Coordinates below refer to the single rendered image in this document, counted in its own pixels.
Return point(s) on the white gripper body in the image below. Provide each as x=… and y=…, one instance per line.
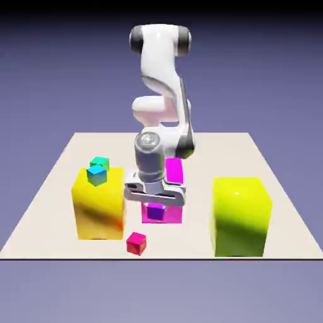
x=174, y=195

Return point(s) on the small purple cube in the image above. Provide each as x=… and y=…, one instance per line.
x=154, y=212

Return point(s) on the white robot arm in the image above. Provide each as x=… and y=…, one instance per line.
x=157, y=63

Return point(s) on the small red cube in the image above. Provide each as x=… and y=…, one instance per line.
x=136, y=243

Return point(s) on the small cyan cube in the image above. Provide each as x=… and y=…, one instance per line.
x=97, y=174

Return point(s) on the small green cube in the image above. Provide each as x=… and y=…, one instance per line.
x=102, y=161

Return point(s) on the large magenta box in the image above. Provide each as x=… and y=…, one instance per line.
x=174, y=169

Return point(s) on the large lime yellow box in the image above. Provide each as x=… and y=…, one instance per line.
x=239, y=217

